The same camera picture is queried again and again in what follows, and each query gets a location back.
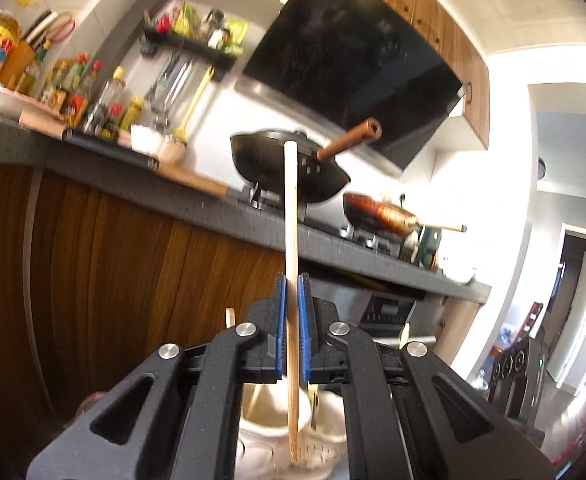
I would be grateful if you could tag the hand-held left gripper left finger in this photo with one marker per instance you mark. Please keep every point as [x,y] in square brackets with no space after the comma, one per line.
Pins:
[281,330]

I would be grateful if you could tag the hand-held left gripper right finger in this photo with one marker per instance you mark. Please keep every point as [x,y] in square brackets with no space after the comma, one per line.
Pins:
[304,330]

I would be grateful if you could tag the white floral ceramic utensil holder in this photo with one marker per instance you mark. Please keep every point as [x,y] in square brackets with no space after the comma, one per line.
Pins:
[263,440]

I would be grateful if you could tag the narrow wooden cabinet door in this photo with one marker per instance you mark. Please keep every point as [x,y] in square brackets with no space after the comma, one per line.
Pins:
[455,325]

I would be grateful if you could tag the stainless steel built-in oven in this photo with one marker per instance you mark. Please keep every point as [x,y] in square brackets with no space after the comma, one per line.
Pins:
[388,307]

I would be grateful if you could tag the white bowl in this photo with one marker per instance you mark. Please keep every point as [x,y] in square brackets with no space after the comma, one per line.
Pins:
[459,270]

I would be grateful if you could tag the black gas stove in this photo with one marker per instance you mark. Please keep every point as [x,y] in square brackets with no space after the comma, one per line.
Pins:
[268,200]

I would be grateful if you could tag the brown frying pan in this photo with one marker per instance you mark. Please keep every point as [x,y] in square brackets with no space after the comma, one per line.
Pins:
[378,212]

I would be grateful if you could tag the wooden cutting board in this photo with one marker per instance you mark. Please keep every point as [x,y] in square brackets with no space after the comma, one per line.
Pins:
[193,180]

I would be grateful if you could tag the ceiling lamp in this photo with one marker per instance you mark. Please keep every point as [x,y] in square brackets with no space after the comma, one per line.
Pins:
[541,169]

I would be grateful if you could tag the grey stone countertop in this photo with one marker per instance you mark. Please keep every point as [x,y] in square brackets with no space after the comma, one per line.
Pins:
[123,180]

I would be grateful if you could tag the hanging steel utensil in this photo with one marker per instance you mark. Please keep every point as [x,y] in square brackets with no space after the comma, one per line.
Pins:
[175,92]

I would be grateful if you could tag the yellow mustard-coloured bottle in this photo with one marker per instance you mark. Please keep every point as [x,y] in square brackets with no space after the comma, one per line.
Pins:
[132,112]

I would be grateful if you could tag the black range hood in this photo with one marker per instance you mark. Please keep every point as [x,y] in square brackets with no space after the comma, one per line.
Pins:
[348,60]

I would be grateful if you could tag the hanging steel tongs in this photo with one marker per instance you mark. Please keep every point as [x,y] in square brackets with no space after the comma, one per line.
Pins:
[165,77]

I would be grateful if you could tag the yellow-capped sauce bottle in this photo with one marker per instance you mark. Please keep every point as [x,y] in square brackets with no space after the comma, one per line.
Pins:
[108,100]

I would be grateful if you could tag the yellow-green seasoning packet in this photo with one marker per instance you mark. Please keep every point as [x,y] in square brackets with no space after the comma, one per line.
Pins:
[188,20]
[235,35]

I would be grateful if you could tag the red-capped sauce bottle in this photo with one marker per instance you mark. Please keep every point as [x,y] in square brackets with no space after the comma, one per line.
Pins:
[93,87]
[75,90]

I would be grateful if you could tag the glass spice jar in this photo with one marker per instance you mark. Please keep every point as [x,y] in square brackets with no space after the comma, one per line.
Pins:
[215,22]

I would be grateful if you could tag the red and white seasoning packet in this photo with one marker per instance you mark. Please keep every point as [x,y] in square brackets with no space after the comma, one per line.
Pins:
[163,22]

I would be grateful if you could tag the kitchen knives in block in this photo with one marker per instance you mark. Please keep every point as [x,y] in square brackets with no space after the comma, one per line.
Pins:
[38,25]

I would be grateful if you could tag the black wall spice rack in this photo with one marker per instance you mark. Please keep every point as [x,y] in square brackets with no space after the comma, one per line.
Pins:
[188,47]

